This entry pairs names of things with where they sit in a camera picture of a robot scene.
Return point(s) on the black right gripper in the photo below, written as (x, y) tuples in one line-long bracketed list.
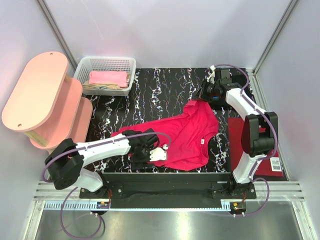
[(202, 90)]

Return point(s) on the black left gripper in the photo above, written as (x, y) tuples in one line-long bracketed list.
[(141, 163)]

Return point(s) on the red t shirt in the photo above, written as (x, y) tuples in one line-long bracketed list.
[(189, 132)]

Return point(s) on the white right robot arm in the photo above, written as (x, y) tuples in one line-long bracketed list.
[(259, 139)]

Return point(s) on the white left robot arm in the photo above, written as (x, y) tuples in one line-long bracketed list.
[(66, 164)]

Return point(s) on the black folded t shirt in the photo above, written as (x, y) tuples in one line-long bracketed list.
[(220, 100)]

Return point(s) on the left orange connector board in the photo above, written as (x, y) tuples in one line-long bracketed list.
[(103, 204)]

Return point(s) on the orange connector board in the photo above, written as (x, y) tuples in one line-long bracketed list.
[(238, 206), (103, 204)]

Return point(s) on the pink folded t shirt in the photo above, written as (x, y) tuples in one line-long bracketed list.
[(109, 77)]

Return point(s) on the beige folded t shirt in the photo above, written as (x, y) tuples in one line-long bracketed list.
[(103, 86)]

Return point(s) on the white plastic basket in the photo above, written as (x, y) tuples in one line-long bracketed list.
[(103, 63)]

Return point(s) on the pink three tier shelf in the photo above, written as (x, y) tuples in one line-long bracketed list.
[(47, 105)]

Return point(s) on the right orange connector board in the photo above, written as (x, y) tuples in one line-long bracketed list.
[(238, 206)]

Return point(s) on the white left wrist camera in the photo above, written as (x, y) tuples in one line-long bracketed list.
[(159, 154)]

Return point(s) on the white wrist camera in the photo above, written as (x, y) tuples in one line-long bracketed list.
[(211, 78), (159, 154)]

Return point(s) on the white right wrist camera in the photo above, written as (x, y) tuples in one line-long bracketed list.
[(211, 78)]

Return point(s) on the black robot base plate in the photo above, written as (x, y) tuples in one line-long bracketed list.
[(141, 191)]

